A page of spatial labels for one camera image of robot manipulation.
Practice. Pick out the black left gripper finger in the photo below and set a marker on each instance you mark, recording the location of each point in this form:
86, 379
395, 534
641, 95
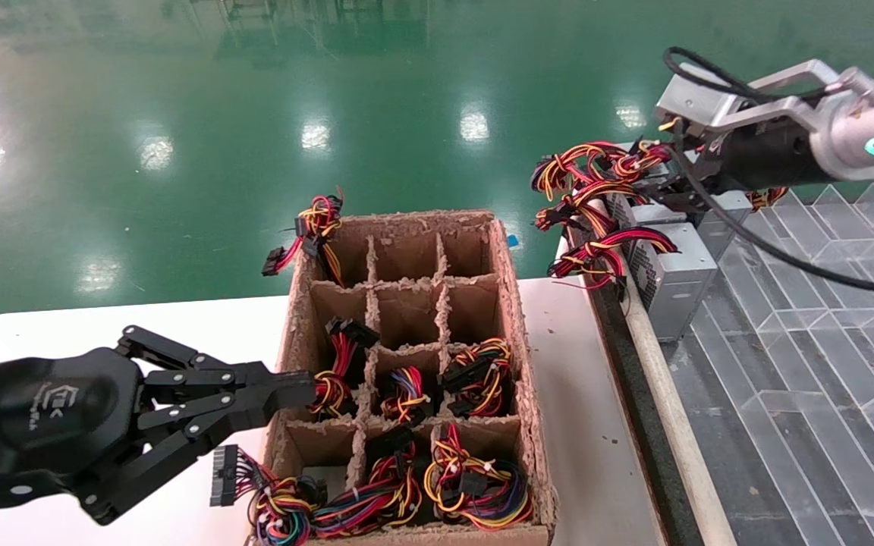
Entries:
278, 383

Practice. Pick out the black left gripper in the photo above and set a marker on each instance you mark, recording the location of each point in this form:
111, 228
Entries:
35, 417

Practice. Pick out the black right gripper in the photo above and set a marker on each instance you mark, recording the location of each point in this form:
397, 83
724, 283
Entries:
771, 155

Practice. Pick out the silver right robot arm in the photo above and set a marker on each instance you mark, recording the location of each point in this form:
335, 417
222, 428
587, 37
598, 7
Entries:
862, 125

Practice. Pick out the brown cardboard divider box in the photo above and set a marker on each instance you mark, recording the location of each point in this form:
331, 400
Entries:
407, 311

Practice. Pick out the white conveyor side rail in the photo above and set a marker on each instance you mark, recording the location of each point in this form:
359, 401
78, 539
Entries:
672, 425

